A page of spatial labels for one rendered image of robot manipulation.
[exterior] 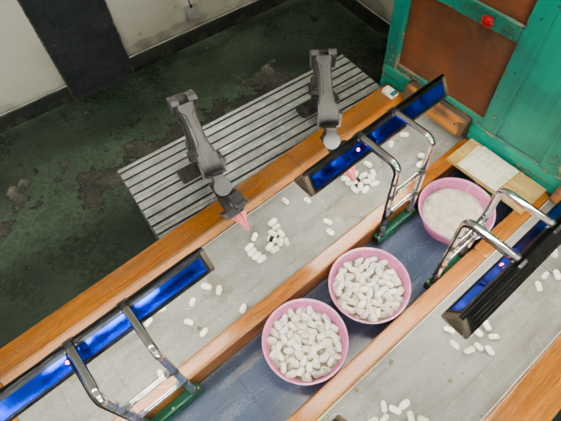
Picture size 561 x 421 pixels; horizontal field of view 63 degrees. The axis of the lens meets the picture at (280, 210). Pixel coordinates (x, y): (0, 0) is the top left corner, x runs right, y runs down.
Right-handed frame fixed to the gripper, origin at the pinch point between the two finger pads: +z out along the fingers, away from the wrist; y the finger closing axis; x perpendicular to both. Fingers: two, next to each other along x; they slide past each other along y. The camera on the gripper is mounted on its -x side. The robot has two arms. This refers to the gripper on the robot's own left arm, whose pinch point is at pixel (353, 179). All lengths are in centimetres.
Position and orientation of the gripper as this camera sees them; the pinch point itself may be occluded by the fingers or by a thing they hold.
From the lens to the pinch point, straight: 169.5
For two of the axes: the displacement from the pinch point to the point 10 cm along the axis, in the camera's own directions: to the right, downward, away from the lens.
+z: 5.2, 8.2, 2.2
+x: -3.8, -0.1, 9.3
